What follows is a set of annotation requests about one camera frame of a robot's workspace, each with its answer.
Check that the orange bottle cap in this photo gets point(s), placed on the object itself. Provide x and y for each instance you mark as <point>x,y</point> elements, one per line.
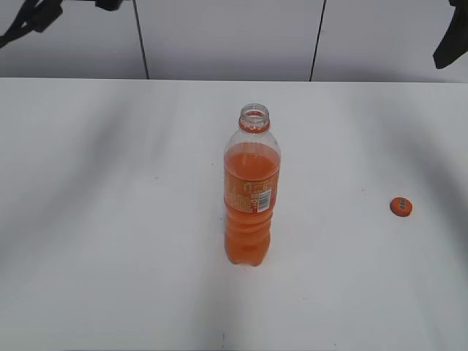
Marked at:
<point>401,206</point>

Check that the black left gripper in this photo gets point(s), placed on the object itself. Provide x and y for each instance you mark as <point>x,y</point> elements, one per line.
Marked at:
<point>39,15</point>

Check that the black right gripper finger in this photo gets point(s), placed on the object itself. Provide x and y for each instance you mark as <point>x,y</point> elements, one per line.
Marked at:
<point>454,43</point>

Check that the orange soda plastic bottle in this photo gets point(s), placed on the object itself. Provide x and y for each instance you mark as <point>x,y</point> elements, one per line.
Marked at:
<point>252,160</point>

